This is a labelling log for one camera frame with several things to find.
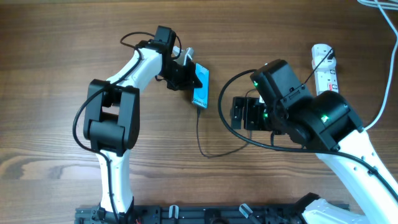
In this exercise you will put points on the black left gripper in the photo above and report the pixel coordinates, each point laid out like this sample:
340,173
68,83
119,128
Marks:
186,82

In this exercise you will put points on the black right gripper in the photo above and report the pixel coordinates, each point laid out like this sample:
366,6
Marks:
252,104

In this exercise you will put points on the blue screen smartphone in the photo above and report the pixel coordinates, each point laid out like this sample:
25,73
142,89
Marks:
200,95

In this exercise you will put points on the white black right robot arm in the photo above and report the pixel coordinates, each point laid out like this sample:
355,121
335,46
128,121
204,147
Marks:
327,126

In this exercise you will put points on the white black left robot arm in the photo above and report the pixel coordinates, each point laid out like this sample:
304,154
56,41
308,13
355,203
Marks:
112,113

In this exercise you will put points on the white charger adapter plug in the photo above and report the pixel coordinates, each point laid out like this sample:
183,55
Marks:
324,62

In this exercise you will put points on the white power strip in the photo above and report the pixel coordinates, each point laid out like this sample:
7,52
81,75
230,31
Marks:
324,79

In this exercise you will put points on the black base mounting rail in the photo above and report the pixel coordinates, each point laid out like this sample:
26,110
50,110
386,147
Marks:
174,214

